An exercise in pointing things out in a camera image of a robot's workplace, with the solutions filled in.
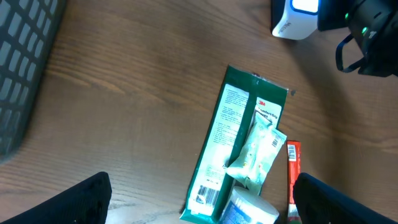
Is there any grey plastic mesh basket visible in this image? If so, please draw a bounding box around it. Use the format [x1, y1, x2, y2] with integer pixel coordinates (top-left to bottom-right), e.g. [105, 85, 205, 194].
[1, 0, 67, 162]

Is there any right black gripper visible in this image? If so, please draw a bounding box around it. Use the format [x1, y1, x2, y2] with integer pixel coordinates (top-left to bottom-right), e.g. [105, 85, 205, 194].
[318, 0, 397, 77]

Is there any blue white yogurt cup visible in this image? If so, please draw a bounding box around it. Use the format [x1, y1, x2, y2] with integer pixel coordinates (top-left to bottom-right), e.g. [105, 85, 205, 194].
[218, 186, 279, 224]

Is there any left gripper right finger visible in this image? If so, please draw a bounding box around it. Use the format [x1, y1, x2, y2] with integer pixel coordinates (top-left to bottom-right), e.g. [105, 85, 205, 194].
[293, 172, 397, 224]

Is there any white teal wipes packet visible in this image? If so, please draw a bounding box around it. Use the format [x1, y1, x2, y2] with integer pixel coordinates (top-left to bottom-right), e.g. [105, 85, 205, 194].
[226, 112, 287, 195]

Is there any white barcode scanner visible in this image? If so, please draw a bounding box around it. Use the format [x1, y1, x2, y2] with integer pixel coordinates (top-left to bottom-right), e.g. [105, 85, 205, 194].
[271, 0, 320, 40]

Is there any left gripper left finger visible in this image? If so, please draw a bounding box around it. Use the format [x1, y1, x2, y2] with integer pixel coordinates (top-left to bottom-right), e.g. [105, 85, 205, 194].
[3, 172, 112, 224]

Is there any red coffee stick sachet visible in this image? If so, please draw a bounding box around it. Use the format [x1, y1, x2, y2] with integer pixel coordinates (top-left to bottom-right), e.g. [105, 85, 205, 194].
[287, 140, 302, 224]

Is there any green white glove package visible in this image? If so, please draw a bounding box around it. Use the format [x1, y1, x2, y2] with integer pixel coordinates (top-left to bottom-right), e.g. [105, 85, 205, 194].
[180, 66, 288, 223]

